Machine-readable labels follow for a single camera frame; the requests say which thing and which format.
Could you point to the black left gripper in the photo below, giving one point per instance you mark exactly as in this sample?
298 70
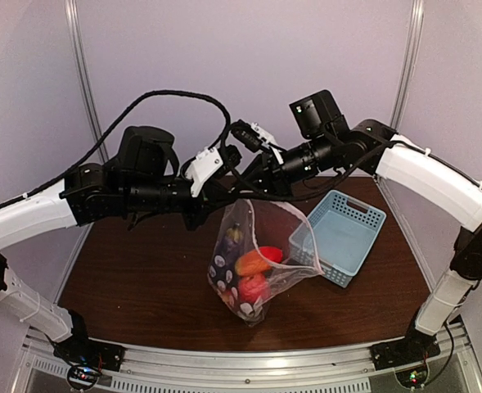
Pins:
204 204

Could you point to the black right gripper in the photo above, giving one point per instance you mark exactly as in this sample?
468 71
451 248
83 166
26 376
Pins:
267 168

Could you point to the clear zip top bag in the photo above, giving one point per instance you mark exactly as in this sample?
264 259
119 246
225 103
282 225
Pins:
264 223

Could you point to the orange red pepper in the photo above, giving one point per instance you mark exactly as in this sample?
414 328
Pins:
258 260

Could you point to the dark purple eggplant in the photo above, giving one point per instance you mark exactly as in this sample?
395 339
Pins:
226 254

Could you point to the red tomato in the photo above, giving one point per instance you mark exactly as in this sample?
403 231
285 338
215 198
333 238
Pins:
253 288

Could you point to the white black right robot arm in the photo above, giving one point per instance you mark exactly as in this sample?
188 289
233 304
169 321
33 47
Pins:
382 152

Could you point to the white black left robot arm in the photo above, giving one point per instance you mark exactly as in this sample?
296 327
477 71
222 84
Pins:
143 178

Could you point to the light blue plastic basket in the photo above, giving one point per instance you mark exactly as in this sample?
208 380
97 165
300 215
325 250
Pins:
342 230

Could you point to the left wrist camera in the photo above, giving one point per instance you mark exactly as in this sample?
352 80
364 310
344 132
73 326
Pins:
201 168

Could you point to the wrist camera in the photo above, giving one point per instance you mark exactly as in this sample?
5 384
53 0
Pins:
255 138
201 168

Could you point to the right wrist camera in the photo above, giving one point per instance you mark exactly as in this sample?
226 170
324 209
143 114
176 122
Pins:
255 138

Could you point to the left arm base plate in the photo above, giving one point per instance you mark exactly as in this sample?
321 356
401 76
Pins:
97 355

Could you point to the front aluminium rail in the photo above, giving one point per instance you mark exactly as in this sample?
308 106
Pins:
336 369

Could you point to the left aluminium frame post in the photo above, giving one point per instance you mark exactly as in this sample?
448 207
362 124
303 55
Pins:
72 20

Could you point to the aluminium frame post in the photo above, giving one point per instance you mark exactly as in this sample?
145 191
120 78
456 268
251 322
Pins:
415 27
72 20

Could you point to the right aluminium frame post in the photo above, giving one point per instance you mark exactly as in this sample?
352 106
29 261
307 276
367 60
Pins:
415 27

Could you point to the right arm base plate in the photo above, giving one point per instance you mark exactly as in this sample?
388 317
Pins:
404 354

